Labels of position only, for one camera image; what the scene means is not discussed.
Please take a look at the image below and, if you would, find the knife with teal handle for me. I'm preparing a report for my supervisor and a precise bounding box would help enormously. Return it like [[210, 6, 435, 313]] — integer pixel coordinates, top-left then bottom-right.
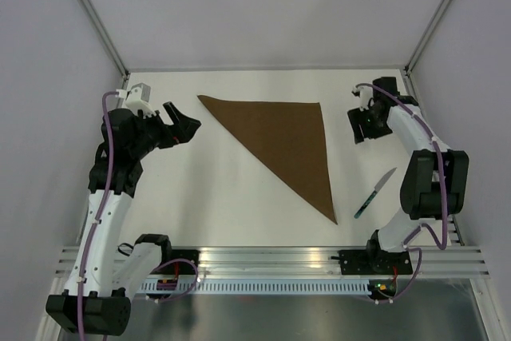
[[354, 167, 397, 219]]

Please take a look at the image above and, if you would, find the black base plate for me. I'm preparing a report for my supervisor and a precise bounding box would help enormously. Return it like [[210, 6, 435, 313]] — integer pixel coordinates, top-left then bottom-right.
[[338, 249, 414, 276], [159, 248, 200, 277]]

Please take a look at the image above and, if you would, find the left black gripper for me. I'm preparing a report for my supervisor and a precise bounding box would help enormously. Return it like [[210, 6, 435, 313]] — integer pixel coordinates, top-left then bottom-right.
[[129, 102, 200, 159]]

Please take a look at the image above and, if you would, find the brown cloth napkin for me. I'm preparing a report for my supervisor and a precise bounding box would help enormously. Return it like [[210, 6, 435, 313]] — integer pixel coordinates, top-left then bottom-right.
[[197, 95, 338, 224]]

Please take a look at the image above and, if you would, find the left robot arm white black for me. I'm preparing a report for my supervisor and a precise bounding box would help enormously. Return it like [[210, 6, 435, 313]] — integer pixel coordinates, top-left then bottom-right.
[[46, 102, 201, 339]]

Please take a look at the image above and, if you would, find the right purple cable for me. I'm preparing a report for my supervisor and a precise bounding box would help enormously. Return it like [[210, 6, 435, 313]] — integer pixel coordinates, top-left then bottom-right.
[[355, 83, 450, 306]]

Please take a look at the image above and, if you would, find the left aluminium frame post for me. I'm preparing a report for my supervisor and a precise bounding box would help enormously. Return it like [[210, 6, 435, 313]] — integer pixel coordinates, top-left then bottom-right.
[[77, 0, 129, 79]]

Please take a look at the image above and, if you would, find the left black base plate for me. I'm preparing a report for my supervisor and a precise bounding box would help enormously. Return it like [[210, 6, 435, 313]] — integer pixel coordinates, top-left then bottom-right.
[[159, 248, 200, 277]]

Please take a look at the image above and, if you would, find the right aluminium frame post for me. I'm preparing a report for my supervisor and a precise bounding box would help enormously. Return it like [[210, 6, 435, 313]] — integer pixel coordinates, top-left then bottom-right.
[[403, 0, 454, 76]]

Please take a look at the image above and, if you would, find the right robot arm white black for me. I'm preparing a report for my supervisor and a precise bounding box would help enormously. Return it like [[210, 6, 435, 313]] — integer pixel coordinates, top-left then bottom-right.
[[339, 77, 469, 276]]

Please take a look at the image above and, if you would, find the aluminium frame post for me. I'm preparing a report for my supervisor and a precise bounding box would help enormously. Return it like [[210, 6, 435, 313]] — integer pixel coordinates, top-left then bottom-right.
[[403, 0, 454, 76], [77, 0, 129, 79]]

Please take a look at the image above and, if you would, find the white slotted cable duct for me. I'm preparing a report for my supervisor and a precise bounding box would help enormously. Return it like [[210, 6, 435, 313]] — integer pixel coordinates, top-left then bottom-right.
[[138, 277, 370, 295]]

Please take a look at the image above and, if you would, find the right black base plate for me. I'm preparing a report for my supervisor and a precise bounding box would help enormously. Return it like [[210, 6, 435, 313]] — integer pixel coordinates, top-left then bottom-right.
[[338, 249, 414, 276]]

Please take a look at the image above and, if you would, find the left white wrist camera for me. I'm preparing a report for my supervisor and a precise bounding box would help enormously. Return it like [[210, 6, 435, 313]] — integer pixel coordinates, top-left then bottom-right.
[[116, 83, 156, 118]]

